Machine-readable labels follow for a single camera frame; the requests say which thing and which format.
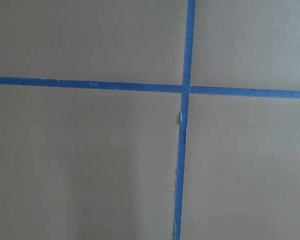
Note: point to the blue tape line crosswise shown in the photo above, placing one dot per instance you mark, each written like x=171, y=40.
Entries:
x=147, y=87

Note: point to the blue tape line lengthwise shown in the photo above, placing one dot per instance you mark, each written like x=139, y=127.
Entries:
x=184, y=112

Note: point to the brown paper table cover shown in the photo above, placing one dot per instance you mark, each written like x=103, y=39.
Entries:
x=97, y=164

